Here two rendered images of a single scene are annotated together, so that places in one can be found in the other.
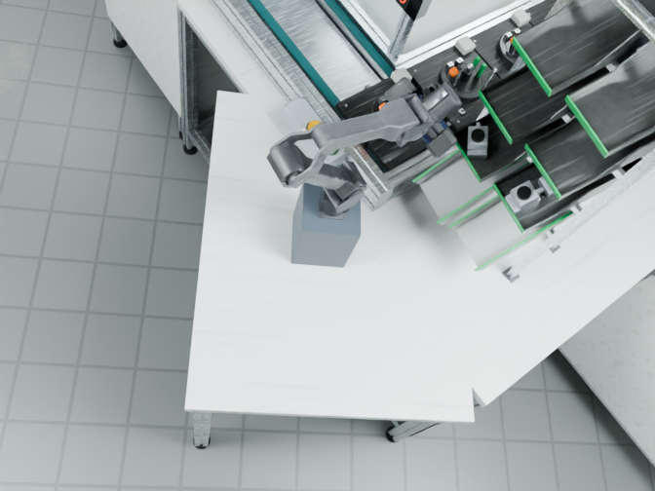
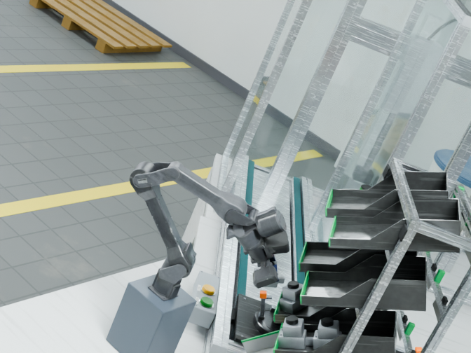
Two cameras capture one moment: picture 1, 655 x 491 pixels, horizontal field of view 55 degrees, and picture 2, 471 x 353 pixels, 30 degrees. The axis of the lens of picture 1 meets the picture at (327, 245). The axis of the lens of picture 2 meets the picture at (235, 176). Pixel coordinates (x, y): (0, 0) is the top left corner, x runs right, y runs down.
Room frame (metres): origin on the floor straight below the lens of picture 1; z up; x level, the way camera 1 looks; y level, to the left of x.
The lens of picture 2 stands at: (-0.48, -1.60, 2.33)
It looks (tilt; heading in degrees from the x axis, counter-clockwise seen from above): 23 degrees down; 51
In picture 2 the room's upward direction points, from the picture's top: 23 degrees clockwise
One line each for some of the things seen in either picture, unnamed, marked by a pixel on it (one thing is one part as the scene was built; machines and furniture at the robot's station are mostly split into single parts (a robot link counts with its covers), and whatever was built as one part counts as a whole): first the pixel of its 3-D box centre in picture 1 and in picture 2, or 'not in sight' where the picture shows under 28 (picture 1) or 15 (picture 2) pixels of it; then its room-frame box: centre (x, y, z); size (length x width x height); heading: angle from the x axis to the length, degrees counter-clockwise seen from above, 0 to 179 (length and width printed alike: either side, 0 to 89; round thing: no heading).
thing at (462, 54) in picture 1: (467, 73); not in sight; (1.36, -0.16, 1.01); 0.24 x 0.24 x 0.13; 58
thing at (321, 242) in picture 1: (325, 225); (151, 320); (0.75, 0.03, 0.96); 0.14 x 0.14 x 0.20; 21
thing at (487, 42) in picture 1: (524, 43); not in sight; (1.57, -0.29, 1.01); 0.24 x 0.24 x 0.13; 58
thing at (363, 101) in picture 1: (394, 119); (273, 330); (1.14, -0.03, 0.96); 0.24 x 0.24 x 0.02; 58
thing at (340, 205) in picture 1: (340, 186); (175, 265); (0.75, 0.03, 1.15); 0.09 x 0.07 x 0.06; 51
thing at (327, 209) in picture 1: (335, 201); (167, 283); (0.75, 0.03, 1.09); 0.07 x 0.07 x 0.06; 21
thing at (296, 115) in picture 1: (313, 134); (204, 298); (1.00, 0.16, 0.93); 0.21 x 0.07 x 0.06; 58
